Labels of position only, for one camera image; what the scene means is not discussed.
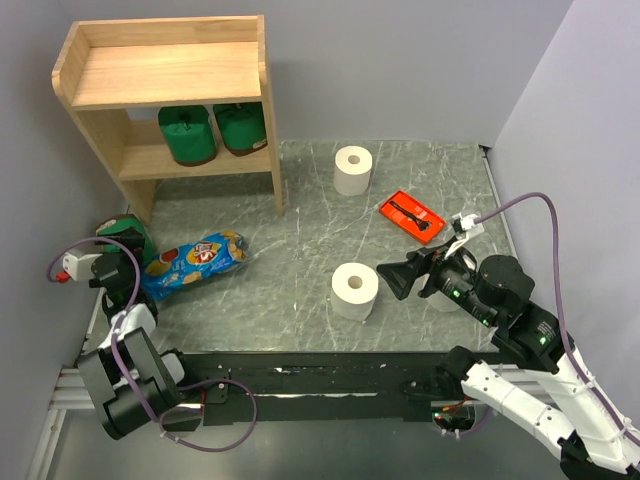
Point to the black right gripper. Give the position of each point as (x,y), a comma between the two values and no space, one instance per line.
(398,275)

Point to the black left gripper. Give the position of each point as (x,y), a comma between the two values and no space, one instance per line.
(134,237)

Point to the green roll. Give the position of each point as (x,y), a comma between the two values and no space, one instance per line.
(188,134)
(119,223)
(242,127)

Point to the blue chips bag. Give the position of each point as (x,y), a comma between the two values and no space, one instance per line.
(174,269)

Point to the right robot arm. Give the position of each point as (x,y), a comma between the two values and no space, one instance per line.
(589,440)

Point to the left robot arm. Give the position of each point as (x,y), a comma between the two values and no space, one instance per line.
(128,381)

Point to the wooden shelf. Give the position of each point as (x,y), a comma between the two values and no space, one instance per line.
(106,68)

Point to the white paper towel roll front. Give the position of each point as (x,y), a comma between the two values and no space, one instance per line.
(354,288)

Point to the white paper towel roll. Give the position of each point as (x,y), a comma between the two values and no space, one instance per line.
(353,166)
(442,302)
(354,288)

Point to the white paper towel roll right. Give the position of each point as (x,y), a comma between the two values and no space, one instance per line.
(442,302)

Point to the orange razor package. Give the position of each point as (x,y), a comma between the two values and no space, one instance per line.
(412,217)

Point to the white paper towel roll back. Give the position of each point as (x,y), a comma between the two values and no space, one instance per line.
(353,166)

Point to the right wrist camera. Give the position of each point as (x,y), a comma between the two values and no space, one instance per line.
(466,227)

